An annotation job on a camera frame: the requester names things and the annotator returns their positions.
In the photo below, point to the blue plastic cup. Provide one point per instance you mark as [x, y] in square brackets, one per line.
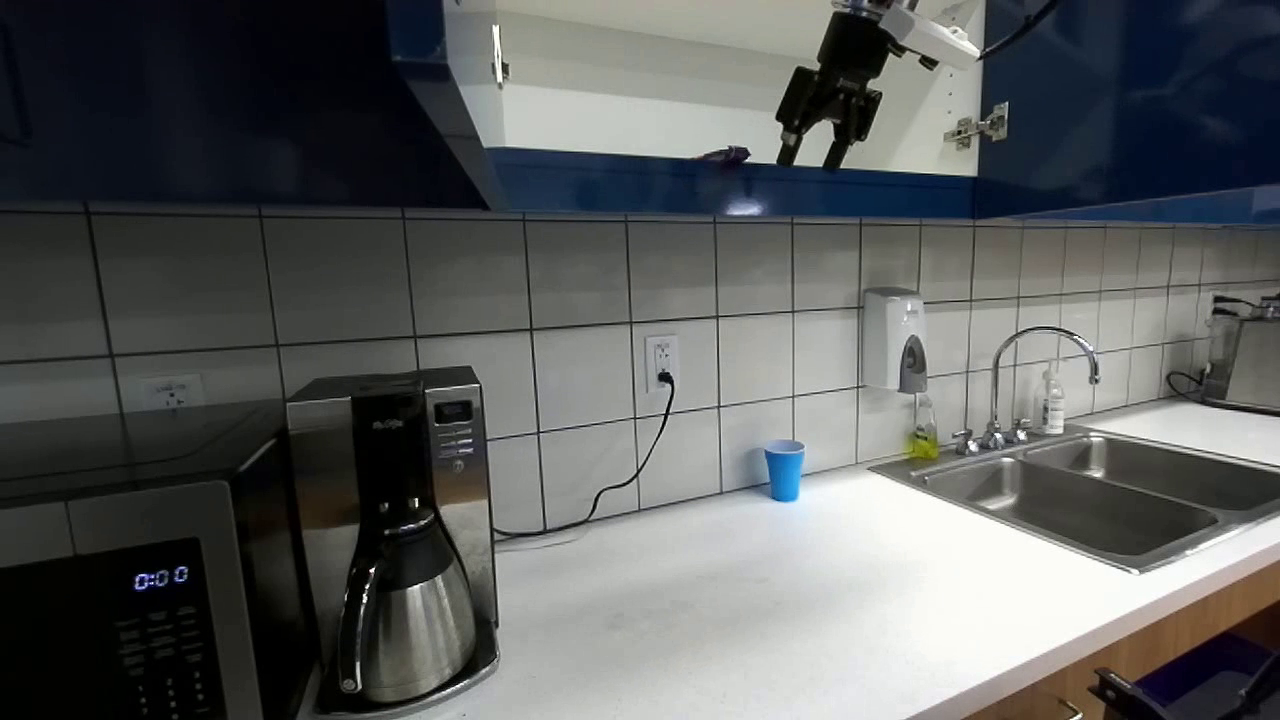
[786, 474]

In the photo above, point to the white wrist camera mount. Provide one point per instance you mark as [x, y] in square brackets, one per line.
[935, 36]

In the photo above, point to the black steel coffee maker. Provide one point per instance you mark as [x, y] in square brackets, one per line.
[452, 454]

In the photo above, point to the black microwave oven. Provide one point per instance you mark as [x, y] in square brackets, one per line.
[134, 572]

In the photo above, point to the white wall soap dispenser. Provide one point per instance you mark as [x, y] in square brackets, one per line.
[891, 341]

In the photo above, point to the stainless steel coffee carafe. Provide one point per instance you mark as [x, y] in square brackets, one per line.
[413, 626]

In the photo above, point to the chrome gooseneck faucet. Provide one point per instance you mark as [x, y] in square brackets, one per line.
[1022, 341]

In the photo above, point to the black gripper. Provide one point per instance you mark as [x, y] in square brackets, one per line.
[853, 52]

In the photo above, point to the stainless steel double sink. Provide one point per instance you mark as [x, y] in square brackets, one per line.
[1067, 501]

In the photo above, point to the wooden base cabinet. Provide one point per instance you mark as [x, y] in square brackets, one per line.
[1133, 647]

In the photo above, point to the small white pump bottle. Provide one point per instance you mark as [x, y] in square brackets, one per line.
[1053, 405]

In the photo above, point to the closed blue wall cabinet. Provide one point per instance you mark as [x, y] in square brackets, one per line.
[201, 94]

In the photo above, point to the silver toaster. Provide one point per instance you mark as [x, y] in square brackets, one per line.
[1250, 355]

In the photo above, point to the open blue cabinet door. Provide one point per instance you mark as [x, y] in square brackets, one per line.
[1147, 94]

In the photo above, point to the white wall outlet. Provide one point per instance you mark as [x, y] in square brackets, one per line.
[662, 355]
[175, 395]

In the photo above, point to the yellow dish soap bottle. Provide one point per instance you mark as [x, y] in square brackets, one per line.
[920, 445]

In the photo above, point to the dark blue seat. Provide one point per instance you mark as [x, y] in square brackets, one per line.
[1202, 680]

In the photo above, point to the purple protein bar packet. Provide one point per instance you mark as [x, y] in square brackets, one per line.
[726, 154]

